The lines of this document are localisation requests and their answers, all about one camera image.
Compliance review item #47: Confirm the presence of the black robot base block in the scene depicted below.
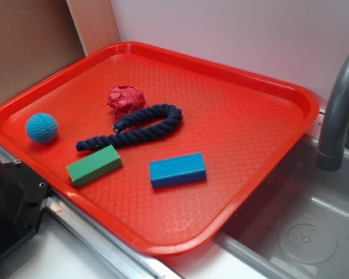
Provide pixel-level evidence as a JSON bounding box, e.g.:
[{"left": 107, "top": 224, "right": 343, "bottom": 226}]
[{"left": 0, "top": 161, "right": 49, "bottom": 261}]

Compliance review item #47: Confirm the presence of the red plastic tray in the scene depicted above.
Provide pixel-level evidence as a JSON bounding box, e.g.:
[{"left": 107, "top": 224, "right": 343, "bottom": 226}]
[{"left": 0, "top": 42, "right": 319, "bottom": 256}]

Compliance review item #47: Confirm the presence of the blue wooden block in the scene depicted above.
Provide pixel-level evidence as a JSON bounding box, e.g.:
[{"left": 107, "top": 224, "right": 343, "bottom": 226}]
[{"left": 149, "top": 153, "right": 206, "bottom": 189}]

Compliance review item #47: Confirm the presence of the crumpled red paper ball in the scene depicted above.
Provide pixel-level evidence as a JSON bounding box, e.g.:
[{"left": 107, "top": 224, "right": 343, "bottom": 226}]
[{"left": 107, "top": 85, "right": 148, "bottom": 121}]

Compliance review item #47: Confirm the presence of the green wooden block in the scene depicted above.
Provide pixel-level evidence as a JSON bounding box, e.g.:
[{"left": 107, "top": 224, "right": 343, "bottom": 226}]
[{"left": 66, "top": 145, "right": 123, "bottom": 188}]

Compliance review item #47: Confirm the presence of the blue dimpled ball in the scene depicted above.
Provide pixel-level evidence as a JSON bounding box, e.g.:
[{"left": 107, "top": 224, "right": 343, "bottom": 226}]
[{"left": 26, "top": 113, "right": 58, "bottom": 144}]

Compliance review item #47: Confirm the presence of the grey toy sink basin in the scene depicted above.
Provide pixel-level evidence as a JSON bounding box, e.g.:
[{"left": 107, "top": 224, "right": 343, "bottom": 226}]
[{"left": 215, "top": 136, "right": 349, "bottom": 278}]

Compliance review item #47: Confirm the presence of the brown cardboard panel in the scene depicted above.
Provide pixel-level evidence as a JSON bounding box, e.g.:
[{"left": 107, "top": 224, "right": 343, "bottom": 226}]
[{"left": 0, "top": 1, "right": 85, "bottom": 105}]

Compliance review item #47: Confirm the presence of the grey toy faucet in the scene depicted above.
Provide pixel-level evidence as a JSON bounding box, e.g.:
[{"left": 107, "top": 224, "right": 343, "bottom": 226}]
[{"left": 315, "top": 55, "right": 349, "bottom": 171}]

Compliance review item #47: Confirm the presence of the dark blue twisted rope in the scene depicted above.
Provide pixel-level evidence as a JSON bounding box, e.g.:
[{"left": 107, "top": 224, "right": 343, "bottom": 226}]
[{"left": 76, "top": 103, "right": 184, "bottom": 152}]

